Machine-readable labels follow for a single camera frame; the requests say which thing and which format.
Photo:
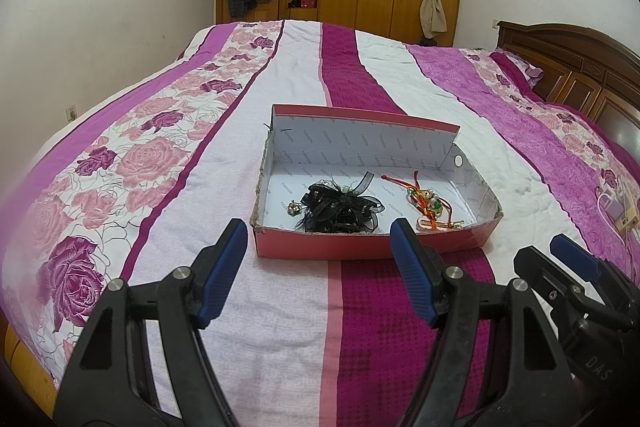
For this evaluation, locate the orange wooden bed frame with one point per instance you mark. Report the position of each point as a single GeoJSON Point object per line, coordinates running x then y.
{"type": "Point", "coordinates": [22, 367]}

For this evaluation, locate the red storage box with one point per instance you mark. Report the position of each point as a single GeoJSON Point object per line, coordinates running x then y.
{"type": "Point", "coordinates": [310, 2]}

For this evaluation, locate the hanging beige cloth bag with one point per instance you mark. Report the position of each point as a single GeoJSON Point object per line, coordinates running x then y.
{"type": "Point", "coordinates": [432, 12]}

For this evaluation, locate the red cardboard box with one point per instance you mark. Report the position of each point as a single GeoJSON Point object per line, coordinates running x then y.
{"type": "Point", "coordinates": [350, 248]}

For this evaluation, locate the dark wooden headboard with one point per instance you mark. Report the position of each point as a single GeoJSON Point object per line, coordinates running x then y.
{"type": "Point", "coordinates": [575, 77]}

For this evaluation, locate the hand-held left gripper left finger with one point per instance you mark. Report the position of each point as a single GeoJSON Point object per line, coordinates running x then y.
{"type": "Point", "coordinates": [222, 273]}

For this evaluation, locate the white wall socket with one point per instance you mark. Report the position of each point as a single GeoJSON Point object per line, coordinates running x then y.
{"type": "Point", "coordinates": [71, 113]}

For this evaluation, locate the small gold ear clip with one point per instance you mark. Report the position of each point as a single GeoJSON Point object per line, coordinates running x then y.
{"type": "Point", "coordinates": [293, 208]}

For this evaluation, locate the pink floral pillow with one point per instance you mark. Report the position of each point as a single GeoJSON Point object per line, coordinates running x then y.
{"type": "Point", "coordinates": [517, 67]}

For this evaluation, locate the black ribbon hair clip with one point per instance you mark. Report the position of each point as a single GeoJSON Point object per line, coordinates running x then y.
{"type": "Point", "coordinates": [335, 209]}

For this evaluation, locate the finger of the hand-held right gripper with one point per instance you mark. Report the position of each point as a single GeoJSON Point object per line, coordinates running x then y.
{"type": "Point", "coordinates": [575, 257]}
{"type": "Point", "coordinates": [555, 287]}

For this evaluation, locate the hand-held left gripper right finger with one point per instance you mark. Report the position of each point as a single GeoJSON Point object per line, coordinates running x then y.
{"type": "Point", "coordinates": [412, 278]}

